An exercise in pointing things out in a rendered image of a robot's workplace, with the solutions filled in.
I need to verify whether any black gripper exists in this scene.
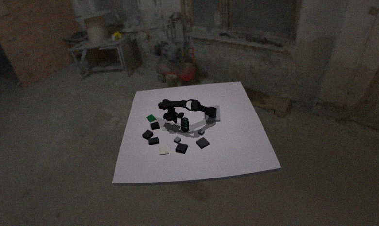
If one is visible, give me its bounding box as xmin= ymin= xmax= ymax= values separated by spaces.
xmin=163 ymin=108 xmax=184 ymax=124

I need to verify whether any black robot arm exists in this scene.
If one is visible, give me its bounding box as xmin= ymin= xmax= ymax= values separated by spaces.
xmin=158 ymin=99 xmax=217 ymax=121

